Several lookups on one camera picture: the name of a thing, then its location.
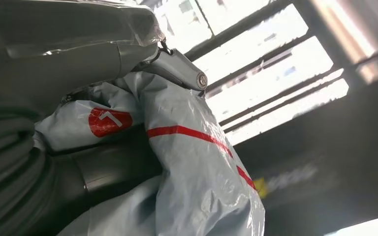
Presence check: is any grey mailer bag red stripe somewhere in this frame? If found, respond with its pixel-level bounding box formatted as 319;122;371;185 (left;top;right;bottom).
34;71;267;236

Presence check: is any ribbed grey left arm sleeve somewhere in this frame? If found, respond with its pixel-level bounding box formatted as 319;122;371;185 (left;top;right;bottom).
0;106;51;236

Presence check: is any white building outside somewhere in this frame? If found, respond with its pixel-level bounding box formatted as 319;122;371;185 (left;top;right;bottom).
153;0;350;146

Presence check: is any label sticker with yellow patch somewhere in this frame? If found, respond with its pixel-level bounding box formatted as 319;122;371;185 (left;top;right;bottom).
253;162;321;200

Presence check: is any dark window frame with slats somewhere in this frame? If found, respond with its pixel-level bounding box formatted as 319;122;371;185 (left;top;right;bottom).
162;0;378;135

